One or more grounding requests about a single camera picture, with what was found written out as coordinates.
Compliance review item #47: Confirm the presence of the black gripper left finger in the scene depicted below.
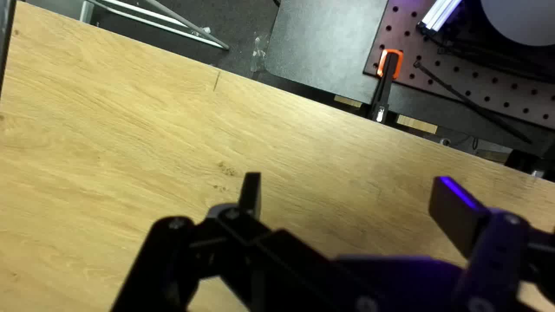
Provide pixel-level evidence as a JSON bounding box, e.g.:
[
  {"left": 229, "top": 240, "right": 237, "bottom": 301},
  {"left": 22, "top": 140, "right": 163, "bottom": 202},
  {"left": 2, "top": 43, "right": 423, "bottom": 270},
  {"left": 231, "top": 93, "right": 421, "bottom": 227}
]
[{"left": 109, "top": 171, "right": 279, "bottom": 312}]

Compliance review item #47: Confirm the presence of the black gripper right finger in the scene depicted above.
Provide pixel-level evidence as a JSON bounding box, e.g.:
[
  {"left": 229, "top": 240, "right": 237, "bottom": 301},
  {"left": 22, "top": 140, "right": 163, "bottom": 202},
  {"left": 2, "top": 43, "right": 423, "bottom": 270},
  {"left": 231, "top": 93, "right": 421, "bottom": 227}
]
[{"left": 428, "top": 175, "right": 555, "bottom": 312}]

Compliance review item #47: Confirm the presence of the dark perforated mounting board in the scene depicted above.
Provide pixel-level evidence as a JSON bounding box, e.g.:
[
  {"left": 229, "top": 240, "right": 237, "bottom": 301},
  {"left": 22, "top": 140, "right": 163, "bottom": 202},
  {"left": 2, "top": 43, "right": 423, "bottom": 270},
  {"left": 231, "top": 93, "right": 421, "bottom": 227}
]
[{"left": 362, "top": 0, "right": 555, "bottom": 131}]

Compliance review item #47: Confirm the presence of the dark grey flat panel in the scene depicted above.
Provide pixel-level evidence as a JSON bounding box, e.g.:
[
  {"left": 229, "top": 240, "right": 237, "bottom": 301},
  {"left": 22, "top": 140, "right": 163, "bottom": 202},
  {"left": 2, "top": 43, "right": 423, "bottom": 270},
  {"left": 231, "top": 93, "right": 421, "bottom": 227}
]
[{"left": 262, "top": 0, "right": 390, "bottom": 105}]

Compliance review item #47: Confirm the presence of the black cable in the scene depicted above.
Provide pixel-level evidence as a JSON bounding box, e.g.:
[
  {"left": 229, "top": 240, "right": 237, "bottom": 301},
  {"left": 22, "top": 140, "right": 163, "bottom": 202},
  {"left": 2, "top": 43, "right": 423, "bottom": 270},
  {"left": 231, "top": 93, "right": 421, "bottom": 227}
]
[{"left": 413, "top": 58, "right": 534, "bottom": 145}]

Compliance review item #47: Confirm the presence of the metal wire rack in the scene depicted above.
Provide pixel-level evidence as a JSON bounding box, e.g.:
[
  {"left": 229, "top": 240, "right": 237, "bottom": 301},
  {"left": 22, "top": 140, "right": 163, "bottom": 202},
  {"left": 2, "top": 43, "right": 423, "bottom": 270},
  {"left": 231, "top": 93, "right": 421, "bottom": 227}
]
[{"left": 78, "top": 0, "right": 231, "bottom": 52}]

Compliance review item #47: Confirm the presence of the white aluminium profile rail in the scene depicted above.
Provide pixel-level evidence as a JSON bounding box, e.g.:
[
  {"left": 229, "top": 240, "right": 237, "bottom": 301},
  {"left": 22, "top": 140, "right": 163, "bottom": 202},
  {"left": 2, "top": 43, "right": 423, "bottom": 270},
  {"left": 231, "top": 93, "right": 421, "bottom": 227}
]
[{"left": 420, "top": 0, "right": 466, "bottom": 32}]

